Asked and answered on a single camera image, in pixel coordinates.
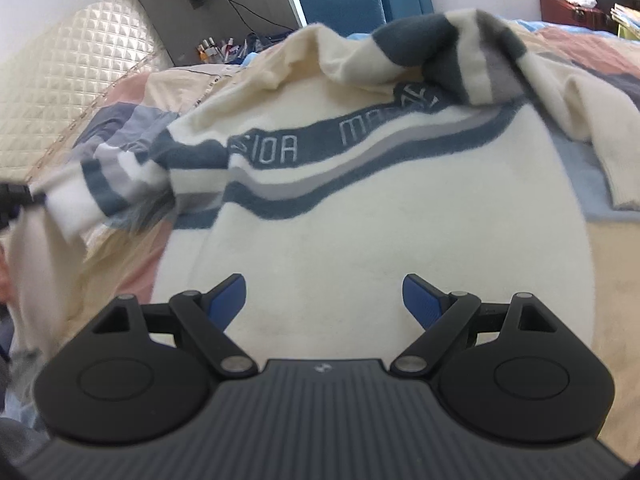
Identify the grey wardrobe cabinet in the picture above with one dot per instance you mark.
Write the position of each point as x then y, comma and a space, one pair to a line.
160, 25

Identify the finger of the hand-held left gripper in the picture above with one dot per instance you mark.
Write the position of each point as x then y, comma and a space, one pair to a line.
14, 194

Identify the cream quilted headboard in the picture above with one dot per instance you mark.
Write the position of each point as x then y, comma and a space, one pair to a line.
60, 85

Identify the cream sweater with grey-blue stripes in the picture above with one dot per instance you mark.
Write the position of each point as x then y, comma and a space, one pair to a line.
350, 240

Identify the yellow-green stool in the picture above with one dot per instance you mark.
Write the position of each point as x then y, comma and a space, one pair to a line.
630, 32

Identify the stack of books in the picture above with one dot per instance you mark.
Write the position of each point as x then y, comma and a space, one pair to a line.
627, 12

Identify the red wooden box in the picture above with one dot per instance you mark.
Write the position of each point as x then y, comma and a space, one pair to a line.
565, 15

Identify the cluster of cosmetic bottles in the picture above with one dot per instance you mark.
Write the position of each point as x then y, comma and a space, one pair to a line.
217, 50

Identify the light blue bed sheet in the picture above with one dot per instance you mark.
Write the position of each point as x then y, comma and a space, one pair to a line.
530, 25

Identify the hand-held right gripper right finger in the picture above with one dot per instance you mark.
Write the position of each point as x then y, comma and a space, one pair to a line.
422, 300

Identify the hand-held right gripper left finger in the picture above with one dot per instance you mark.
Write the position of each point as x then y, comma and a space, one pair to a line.
227, 300

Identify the patchwork pastel quilt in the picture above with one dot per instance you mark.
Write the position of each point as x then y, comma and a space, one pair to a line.
125, 105

